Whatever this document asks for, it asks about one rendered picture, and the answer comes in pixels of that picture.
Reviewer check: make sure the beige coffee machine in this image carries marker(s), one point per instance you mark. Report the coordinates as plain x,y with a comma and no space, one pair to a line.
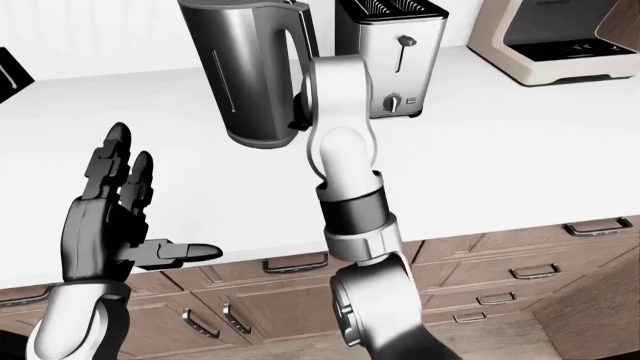
540,45

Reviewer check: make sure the stainless steel electric kettle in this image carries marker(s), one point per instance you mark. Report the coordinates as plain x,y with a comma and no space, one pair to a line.
245,67

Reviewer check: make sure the stainless steel toaster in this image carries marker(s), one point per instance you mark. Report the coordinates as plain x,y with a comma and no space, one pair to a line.
400,56

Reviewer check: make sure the black flat appliance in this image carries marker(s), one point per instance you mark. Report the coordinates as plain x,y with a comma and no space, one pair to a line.
12,73

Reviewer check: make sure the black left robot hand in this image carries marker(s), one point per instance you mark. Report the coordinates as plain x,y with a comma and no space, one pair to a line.
85,232

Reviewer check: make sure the brown wooden cabinet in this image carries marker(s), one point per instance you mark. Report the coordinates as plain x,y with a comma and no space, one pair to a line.
280,311

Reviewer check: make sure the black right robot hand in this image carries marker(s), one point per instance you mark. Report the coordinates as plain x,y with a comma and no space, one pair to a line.
301,112

